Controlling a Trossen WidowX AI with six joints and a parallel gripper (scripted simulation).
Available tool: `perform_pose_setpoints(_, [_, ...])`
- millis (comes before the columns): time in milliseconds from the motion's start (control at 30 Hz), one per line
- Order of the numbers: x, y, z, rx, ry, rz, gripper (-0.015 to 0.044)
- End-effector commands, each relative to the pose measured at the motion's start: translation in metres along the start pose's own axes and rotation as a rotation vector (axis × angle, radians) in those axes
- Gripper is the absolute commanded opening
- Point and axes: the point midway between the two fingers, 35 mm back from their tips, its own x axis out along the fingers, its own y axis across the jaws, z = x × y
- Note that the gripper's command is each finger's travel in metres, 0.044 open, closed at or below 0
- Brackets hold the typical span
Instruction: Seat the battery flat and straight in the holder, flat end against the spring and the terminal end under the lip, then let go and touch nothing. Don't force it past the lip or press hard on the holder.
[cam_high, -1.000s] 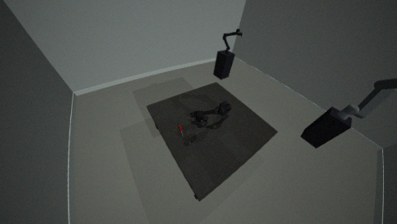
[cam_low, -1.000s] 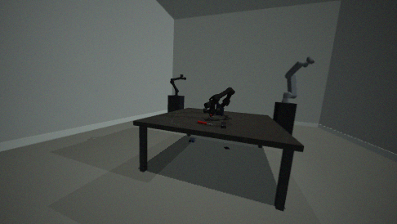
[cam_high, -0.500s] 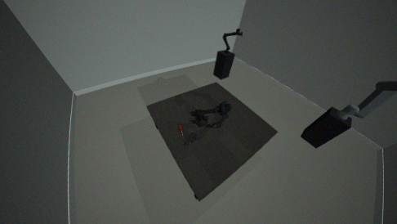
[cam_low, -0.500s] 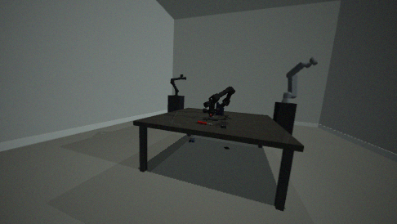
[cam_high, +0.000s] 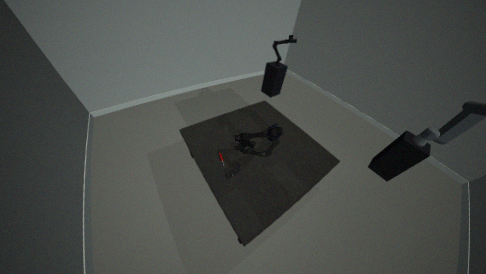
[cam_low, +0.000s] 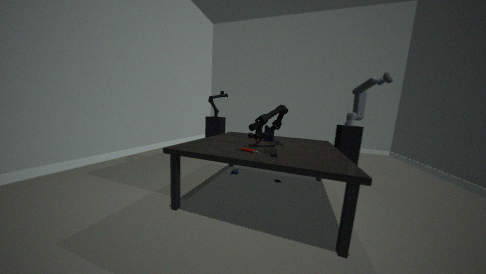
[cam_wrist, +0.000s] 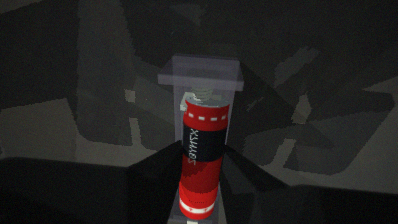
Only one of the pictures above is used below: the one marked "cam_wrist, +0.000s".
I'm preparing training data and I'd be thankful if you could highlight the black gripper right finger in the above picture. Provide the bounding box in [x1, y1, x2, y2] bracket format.
[219, 145, 398, 224]

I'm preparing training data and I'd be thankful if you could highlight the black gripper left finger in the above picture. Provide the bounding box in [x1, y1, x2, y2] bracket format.
[0, 140, 183, 224]

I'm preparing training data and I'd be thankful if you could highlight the red and black battery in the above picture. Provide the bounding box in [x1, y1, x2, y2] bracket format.
[179, 96, 230, 219]

